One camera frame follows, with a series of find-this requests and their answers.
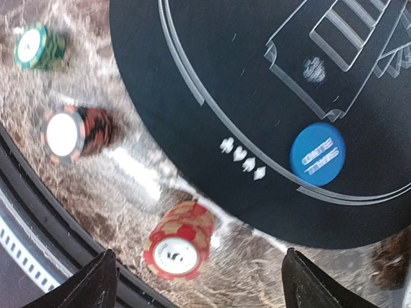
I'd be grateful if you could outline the white slotted cable duct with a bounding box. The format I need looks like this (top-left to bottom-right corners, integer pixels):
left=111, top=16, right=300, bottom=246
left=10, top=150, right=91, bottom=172
left=1, top=218, right=73, bottom=293

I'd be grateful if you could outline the green poker chip stack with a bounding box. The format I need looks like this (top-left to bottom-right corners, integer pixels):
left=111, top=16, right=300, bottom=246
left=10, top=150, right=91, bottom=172
left=14, top=23, right=67, bottom=71

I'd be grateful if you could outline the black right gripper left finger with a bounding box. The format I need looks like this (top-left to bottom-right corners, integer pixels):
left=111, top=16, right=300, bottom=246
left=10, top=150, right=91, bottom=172
left=40, top=250, right=118, bottom=307

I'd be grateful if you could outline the blue small blind button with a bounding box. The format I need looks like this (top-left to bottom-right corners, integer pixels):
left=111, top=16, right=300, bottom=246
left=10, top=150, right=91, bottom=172
left=290, top=123, right=346, bottom=187

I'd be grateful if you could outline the round black poker mat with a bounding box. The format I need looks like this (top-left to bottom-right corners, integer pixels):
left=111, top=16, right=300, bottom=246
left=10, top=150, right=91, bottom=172
left=109, top=1, right=410, bottom=249

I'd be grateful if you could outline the black red poker chip stack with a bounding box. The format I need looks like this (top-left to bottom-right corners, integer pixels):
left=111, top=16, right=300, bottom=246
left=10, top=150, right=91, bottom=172
left=40, top=105, right=113, bottom=164

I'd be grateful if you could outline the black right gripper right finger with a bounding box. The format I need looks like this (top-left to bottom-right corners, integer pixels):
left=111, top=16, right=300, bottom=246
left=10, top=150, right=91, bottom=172
left=281, top=248, right=375, bottom=307

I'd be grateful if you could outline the red yellow poker chip stack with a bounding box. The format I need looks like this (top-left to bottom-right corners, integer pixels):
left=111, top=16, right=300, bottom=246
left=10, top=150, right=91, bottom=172
left=143, top=201, right=215, bottom=280

